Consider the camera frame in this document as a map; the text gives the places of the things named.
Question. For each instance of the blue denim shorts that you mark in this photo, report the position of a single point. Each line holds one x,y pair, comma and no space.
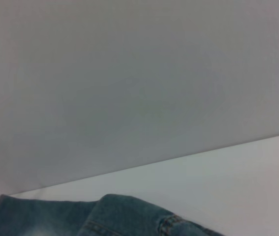
43,216

